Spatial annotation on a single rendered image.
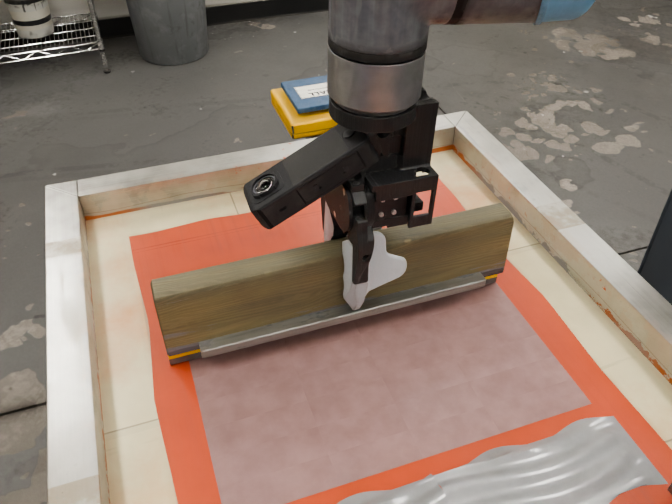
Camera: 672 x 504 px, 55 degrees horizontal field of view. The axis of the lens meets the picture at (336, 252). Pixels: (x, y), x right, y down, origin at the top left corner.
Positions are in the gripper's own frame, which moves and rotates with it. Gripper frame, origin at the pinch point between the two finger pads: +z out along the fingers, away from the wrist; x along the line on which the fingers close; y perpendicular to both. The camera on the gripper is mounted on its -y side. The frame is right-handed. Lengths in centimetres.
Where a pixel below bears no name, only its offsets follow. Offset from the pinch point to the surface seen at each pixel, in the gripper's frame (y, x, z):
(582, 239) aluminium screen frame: 28.2, -1.0, 0.2
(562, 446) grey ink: 12.8, -20.9, 4.0
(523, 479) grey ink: 7.8, -22.5, 3.9
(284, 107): 7.6, 46.5, 4.5
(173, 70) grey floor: 13, 282, 99
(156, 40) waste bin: 8, 289, 85
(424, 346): 6.7, -6.4, 4.6
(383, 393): 0.6, -10.3, 4.7
